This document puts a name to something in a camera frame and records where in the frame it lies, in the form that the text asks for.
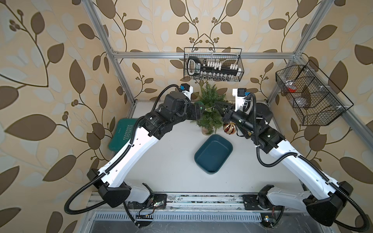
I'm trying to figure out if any green plastic tool case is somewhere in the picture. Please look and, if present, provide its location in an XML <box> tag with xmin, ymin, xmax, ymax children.
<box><xmin>108</xmin><ymin>118</ymin><xmax>137</xmax><ymax>153</ymax></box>

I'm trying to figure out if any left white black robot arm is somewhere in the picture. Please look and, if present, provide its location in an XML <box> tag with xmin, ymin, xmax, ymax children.
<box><xmin>87</xmin><ymin>92</ymin><xmax>205</xmax><ymax>208</ymax></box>

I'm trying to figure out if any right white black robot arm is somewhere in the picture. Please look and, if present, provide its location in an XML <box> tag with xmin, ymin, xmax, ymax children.
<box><xmin>214</xmin><ymin>102</ymin><xmax>361</xmax><ymax>228</ymax></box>

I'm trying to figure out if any black socket tool set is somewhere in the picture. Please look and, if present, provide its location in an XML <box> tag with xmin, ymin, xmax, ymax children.
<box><xmin>184</xmin><ymin>56</ymin><xmax>244</xmax><ymax>76</ymax></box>

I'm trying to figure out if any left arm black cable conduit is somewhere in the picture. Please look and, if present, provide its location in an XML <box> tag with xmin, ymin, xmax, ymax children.
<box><xmin>64</xmin><ymin>83</ymin><xmax>181</xmax><ymax>216</ymax></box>

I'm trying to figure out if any small green christmas tree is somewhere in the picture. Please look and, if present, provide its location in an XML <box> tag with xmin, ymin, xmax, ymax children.
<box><xmin>195</xmin><ymin>82</ymin><xmax>228</xmax><ymax>136</ymax></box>

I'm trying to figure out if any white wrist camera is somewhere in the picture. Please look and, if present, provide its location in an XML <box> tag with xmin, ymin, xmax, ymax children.
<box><xmin>232</xmin><ymin>88</ymin><xmax>251</xmax><ymax>113</ymax></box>
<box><xmin>180</xmin><ymin>83</ymin><xmax>194</xmax><ymax>101</ymax></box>

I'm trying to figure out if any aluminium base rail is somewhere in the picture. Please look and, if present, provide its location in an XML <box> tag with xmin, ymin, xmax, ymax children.
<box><xmin>83</xmin><ymin>192</ymin><xmax>318</xmax><ymax>224</ymax></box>

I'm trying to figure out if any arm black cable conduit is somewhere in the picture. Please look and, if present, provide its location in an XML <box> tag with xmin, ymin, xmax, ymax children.
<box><xmin>64</xmin><ymin>83</ymin><xmax>181</xmax><ymax>216</ymax></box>
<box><xmin>249</xmin><ymin>92</ymin><xmax>370</xmax><ymax>233</ymax></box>

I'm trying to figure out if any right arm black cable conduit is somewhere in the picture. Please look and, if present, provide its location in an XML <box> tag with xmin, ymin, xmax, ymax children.
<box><xmin>249</xmin><ymin>92</ymin><xmax>370</xmax><ymax>233</ymax></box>

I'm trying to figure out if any right black wire basket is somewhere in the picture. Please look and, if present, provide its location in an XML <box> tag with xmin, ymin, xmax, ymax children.
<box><xmin>275</xmin><ymin>60</ymin><xmax>354</xmax><ymax>126</ymax></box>

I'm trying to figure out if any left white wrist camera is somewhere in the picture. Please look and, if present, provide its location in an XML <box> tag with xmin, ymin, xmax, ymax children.
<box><xmin>180</xmin><ymin>83</ymin><xmax>194</xmax><ymax>101</ymax></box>

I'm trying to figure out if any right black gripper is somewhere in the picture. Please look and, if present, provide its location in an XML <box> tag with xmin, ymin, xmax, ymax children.
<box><xmin>216</xmin><ymin>100</ymin><xmax>258</xmax><ymax>136</ymax></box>

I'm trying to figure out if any teal plastic tray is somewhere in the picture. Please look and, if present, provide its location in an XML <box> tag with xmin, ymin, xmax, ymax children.
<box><xmin>194</xmin><ymin>135</ymin><xmax>233</xmax><ymax>175</ymax></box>

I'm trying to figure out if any green glitter bauble ornament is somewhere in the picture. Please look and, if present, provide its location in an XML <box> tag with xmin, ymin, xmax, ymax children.
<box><xmin>194</xmin><ymin>101</ymin><xmax>206</xmax><ymax>111</ymax></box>

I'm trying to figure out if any back black wire basket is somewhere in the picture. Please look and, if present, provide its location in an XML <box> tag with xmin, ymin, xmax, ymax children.
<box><xmin>184</xmin><ymin>47</ymin><xmax>244</xmax><ymax>82</ymax></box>

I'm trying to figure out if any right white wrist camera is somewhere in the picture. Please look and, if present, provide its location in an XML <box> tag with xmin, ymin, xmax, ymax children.
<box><xmin>232</xmin><ymin>88</ymin><xmax>251</xmax><ymax>113</ymax></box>

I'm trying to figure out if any black wire basket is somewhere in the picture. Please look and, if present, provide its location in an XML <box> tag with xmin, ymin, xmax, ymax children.
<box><xmin>275</xmin><ymin>60</ymin><xmax>354</xmax><ymax>126</ymax></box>
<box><xmin>184</xmin><ymin>47</ymin><xmax>244</xmax><ymax>82</ymax></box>

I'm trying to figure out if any red gold striped ornament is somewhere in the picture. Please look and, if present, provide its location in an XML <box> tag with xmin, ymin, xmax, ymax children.
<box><xmin>223</xmin><ymin>122</ymin><xmax>237</xmax><ymax>135</ymax></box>

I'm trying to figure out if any red item in basket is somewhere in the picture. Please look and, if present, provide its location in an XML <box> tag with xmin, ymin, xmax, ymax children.
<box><xmin>284</xmin><ymin>81</ymin><xmax>298</xmax><ymax>93</ymax></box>

